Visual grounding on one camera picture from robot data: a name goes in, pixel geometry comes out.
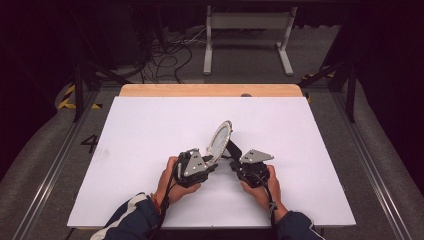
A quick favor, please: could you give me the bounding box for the yellow black hazard tape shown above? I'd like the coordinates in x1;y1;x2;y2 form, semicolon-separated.
57;84;103;111
300;70;335;81

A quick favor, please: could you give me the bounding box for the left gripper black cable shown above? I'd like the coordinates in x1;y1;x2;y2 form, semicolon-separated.
146;161;179;240

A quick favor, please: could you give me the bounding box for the white metal stand frame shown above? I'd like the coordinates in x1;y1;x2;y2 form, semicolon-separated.
202;5;298;77

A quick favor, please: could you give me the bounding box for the red bracelet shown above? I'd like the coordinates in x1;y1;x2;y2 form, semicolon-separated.
150;192;162;215

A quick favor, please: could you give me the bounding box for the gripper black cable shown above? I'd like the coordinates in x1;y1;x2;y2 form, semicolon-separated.
261;181;280;234
146;161;179;240

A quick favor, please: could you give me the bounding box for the person's left hand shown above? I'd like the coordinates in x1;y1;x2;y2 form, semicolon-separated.
154;156;202;210

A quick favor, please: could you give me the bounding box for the aluminium floor rail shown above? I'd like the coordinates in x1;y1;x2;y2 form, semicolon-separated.
12;89;101;240
331;90;416;240

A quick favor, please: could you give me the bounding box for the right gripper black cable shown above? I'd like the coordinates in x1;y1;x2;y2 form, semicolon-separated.
261;181;280;234

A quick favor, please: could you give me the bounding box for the person's right hand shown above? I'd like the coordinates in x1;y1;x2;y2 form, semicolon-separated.
240;164;290;223

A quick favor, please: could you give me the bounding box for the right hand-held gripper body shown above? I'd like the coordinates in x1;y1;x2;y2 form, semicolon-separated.
234;148;275;189

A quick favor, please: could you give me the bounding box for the black metal stand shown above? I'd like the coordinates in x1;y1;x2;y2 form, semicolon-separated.
297;59;358;123
70;49;132;123

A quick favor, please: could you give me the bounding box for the white board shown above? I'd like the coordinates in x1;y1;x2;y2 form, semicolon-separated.
66;96;357;230

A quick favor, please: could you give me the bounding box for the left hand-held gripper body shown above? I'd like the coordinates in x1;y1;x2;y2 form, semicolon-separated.
173;148;215;189

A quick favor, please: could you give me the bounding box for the oval white-rimmed mirror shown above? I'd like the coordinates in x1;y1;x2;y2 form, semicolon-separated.
205;120;244;165

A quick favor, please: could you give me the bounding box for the wooden table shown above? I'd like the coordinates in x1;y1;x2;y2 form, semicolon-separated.
118;83;304;98

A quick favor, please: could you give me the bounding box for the tangle of floor cables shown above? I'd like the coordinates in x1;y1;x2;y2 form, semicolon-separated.
138;28;208;85

